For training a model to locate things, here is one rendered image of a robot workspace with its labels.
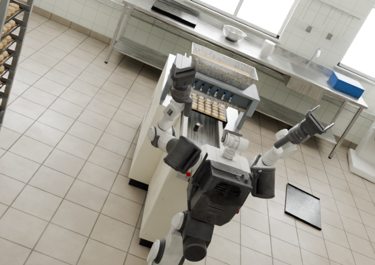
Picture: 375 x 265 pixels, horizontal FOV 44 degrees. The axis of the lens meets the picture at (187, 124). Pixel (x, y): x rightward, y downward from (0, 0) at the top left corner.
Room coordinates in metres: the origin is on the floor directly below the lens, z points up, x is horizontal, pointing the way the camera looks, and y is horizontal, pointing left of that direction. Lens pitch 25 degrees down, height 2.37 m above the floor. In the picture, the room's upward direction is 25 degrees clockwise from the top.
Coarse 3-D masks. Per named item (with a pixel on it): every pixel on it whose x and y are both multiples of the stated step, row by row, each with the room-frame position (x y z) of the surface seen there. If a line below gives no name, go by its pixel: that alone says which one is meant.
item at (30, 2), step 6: (30, 0) 2.33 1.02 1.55; (30, 6) 2.33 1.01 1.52; (24, 12) 2.33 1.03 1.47; (30, 12) 2.34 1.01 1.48; (24, 18) 2.33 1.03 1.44; (24, 30) 2.33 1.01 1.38; (24, 36) 2.34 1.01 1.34; (18, 48) 2.33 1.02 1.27; (12, 60) 2.33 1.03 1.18; (18, 60) 2.36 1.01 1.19; (12, 78) 2.33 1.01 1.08; (12, 84) 2.36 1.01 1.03; (6, 90) 2.33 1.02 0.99; (6, 102) 2.33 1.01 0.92; (0, 114) 2.33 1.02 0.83; (0, 126) 2.33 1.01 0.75
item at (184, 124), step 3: (189, 57) 4.63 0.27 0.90; (183, 111) 3.43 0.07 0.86; (183, 114) 3.35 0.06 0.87; (183, 117) 3.29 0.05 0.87; (186, 117) 3.25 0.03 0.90; (183, 120) 3.23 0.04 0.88; (186, 120) 3.21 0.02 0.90; (183, 123) 3.15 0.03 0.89; (186, 123) 3.15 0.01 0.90; (183, 126) 3.09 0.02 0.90; (186, 126) 3.11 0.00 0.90; (183, 129) 3.03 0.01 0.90; (186, 129) 3.06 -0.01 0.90; (183, 132) 2.99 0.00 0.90; (186, 132) 3.01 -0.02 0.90; (180, 135) 3.04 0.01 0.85; (183, 135) 2.95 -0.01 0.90; (186, 135) 2.97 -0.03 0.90
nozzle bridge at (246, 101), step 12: (180, 60) 3.58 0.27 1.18; (168, 84) 3.40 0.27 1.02; (192, 84) 3.51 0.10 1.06; (216, 84) 3.45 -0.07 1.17; (228, 84) 3.54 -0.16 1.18; (204, 96) 3.48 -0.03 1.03; (228, 96) 3.56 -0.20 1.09; (240, 96) 3.57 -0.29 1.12; (252, 96) 3.53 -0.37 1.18; (240, 108) 3.53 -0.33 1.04; (252, 108) 3.51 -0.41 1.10; (240, 120) 3.61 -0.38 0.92
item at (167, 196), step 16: (176, 128) 3.29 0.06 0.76; (192, 128) 3.24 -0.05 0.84; (208, 128) 3.37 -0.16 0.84; (208, 144) 3.11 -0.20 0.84; (160, 160) 3.38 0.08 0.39; (160, 176) 3.01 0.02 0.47; (160, 192) 2.75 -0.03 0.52; (176, 192) 2.76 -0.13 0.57; (160, 208) 2.75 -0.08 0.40; (176, 208) 2.77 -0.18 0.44; (144, 224) 2.77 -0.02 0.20; (160, 224) 2.76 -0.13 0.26; (144, 240) 2.78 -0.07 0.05
